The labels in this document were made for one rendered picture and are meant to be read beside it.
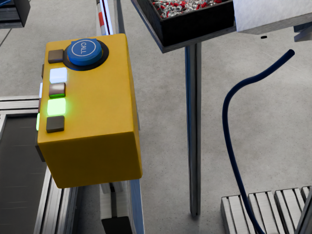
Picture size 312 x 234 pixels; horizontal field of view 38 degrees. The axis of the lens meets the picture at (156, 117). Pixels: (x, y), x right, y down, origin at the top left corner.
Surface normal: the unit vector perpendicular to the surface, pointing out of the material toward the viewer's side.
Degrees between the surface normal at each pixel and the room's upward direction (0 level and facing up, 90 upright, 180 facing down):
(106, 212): 0
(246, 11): 55
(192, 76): 90
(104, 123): 0
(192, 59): 90
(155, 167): 0
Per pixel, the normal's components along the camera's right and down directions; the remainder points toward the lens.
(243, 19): -0.66, 0.07
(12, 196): -0.07, -0.65
